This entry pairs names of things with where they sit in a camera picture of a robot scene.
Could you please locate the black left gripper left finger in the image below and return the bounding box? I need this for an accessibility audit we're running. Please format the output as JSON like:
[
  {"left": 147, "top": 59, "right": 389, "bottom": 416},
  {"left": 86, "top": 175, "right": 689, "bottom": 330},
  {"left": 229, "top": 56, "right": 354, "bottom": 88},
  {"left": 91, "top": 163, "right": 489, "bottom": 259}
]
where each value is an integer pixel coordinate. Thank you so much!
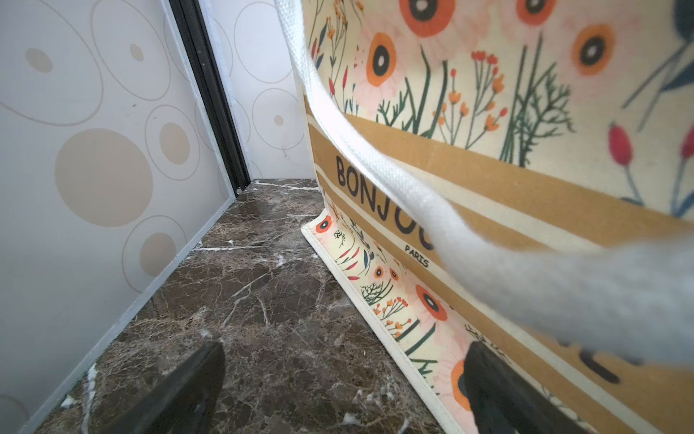
[{"left": 104, "top": 342, "right": 225, "bottom": 433}]

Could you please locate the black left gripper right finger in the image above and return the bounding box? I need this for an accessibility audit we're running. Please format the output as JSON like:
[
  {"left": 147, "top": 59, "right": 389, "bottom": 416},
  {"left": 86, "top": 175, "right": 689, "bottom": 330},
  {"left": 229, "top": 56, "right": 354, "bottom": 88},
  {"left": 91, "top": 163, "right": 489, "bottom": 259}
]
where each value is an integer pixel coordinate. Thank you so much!
[{"left": 464, "top": 342, "right": 585, "bottom": 433}]

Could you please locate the floral cream grocery tote bag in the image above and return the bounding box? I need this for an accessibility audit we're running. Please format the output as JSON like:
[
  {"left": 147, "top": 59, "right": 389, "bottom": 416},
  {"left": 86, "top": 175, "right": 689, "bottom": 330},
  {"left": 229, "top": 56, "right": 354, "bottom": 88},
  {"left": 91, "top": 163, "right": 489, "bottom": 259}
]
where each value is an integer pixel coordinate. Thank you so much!
[{"left": 277, "top": 1, "right": 693, "bottom": 433}]

